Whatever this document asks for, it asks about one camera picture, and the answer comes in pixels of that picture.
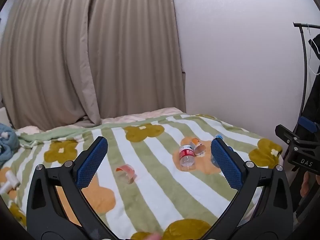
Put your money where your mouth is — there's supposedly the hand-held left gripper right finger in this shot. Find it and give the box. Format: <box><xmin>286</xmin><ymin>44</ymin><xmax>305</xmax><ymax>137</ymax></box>
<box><xmin>202</xmin><ymin>137</ymin><xmax>293</xmax><ymax>240</ymax></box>

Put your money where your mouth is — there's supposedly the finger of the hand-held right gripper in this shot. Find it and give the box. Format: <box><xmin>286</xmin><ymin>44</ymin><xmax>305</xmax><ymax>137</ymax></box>
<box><xmin>275</xmin><ymin>124</ymin><xmax>301</xmax><ymax>143</ymax></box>
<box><xmin>298</xmin><ymin>116</ymin><xmax>320</xmax><ymax>140</ymax></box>

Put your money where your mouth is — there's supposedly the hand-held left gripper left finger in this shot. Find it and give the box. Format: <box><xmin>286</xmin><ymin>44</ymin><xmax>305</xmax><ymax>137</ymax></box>
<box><xmin>26</xmin><ymin>136</ymin><xmax>118</xmax><ymax>240</ymax></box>

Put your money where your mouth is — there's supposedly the clear cup with red band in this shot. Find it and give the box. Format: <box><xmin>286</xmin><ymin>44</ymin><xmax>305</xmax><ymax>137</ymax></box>
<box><xmin>115</xmin><ymin>164</ymin><xmax>137</xmax><ymax>184</ymax></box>

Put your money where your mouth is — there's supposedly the person's right hand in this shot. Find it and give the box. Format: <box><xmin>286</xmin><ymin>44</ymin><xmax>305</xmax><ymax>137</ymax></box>
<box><xmin>301</xmin><ymin>172</ymin><xmax>316</xmax><ymax>198</ymax></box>

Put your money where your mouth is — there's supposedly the dark hanging garment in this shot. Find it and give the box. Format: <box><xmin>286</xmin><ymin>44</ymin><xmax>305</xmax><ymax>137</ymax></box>
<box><xmin>299</xmin><ymin>32</ymin><xmax>320</xmax><ymax>140</ymax></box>

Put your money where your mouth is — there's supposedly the blue cap plastic bottle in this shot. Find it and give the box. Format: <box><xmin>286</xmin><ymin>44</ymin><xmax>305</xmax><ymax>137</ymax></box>
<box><xmin>210</xmin><ymin>134</ymin><xmax>234</xmax><ymax>167</ymax></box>

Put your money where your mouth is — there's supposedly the red label plastic bottle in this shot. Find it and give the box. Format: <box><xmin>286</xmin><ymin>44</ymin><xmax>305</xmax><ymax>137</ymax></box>
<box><xmin>179</xmin><ymin>144</ymin><xmax>196</xmax><ymax>168</ymax></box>

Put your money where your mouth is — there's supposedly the black clothes rack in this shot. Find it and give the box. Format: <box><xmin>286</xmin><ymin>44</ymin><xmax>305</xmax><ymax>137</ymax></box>
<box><xmin>293</xmin><ymin>22</ymin><xmax>320</xmax><ymax>228</ymax></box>

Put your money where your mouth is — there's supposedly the striped floral blanket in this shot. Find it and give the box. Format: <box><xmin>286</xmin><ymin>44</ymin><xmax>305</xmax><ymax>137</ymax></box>
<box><xmin>0</xmin><ymin>114</ymin><xmax>284</xmax><ymax>240</ymax></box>

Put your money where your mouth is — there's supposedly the blue plush cloth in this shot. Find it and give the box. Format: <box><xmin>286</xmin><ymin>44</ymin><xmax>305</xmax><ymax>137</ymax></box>
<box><xmin>0</xmin><ymin>123</ymin><xmax>21</xmax><ymax>167</ymax></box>

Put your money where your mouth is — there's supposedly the beige curtain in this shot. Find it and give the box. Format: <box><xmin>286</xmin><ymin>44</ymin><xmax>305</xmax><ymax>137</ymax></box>
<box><xmin>0</xmin><ymin>0</ymin><xmax>187</xmax><ymax>132</ymax></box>

